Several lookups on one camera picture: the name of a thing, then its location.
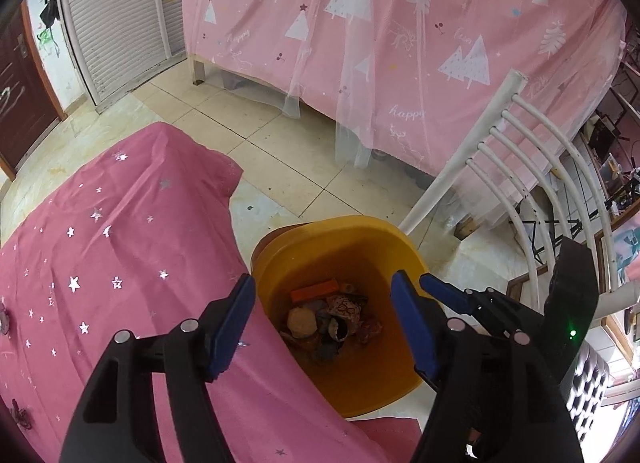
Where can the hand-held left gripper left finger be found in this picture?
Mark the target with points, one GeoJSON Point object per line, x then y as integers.
{"type": "Point", "coordinates": [231, 330]}

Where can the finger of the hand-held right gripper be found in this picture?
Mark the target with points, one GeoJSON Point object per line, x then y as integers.
{"type": "Point", "coordinates": [445, 290]}

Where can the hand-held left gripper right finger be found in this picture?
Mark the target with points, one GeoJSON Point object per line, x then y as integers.
{"type": "Point", "coordinates": [412, 328]}

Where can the yellow plastic bin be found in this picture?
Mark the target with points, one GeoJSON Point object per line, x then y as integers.
{"type": "Point", "coordinates": [390, 253]}

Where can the red crumpled wrapper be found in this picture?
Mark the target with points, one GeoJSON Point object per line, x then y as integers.
{"type": "Point", "coordinates": [370, 332]}

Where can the tan round object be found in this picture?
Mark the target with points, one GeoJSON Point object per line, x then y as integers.
{"type": "Point", "coordinates": [301, 323]}

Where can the patterned packet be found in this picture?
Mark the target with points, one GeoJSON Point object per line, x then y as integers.
{"type": "Point", "coordinates": [345, 308]}

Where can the orange box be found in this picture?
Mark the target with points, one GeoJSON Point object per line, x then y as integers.
{"type": "Point", "coordinates": [314, 292]}

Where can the grey tufted furniture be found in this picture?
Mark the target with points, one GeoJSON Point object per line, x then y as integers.
{"type": "Point", "coordinates": [590, 383]}

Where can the white metal chair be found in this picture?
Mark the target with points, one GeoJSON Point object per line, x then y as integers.
{"type": "Point", "coordinates": [450, 178]}

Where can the pink star-print tablecloth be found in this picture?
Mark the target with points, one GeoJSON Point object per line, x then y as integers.
{"type": "Point", "coordinates": [125, 243]}

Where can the cluttered shelf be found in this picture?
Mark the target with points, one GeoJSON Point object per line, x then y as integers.
{"type": "Point", "coordinates": [617, 143]}

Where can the white tulle bed skirt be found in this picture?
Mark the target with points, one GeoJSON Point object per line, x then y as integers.
{"type": "Point", "coordinates": [350, 108]}

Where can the small dark scrap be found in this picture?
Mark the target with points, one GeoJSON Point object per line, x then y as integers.
{"type": "Point", "coordinates": [3, 318]}
{"type": "Point", "coordinates": [21, 413]}

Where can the wooden bed leg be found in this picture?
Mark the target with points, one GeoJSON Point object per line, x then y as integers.
{"type": "Point", "coordinates": [196, 70]}

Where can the pink tree-print bed sheet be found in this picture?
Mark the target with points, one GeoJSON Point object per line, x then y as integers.
{"type": "Point", "coordinates": [400, 18]}

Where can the brown door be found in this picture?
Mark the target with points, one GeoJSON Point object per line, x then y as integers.
{"type": "Point", "coordinates": [22, 93]}

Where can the white louvered door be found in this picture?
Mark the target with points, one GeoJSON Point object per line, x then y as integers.
{"type": "Point", "coordinates": [115, 28]}

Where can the dark hanging cloth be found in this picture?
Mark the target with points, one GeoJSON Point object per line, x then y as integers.
{"type": "Point", "coordinates": [49, 10]}

